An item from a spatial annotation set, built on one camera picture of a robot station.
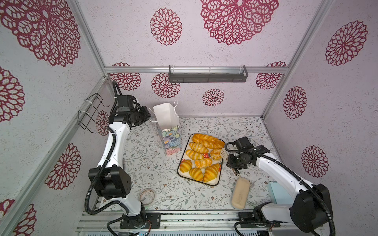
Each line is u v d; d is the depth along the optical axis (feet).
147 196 2.67
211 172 2.80
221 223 2.40
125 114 1.82
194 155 3.10
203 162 2.95
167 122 3.46
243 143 2.21
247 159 1.94
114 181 1.45
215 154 3.08
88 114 2.46
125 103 1.99
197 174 2.79
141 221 2.21
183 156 3.19
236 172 2.40
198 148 3.19
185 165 2.93
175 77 2.95
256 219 2.22
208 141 3.35
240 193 2.60
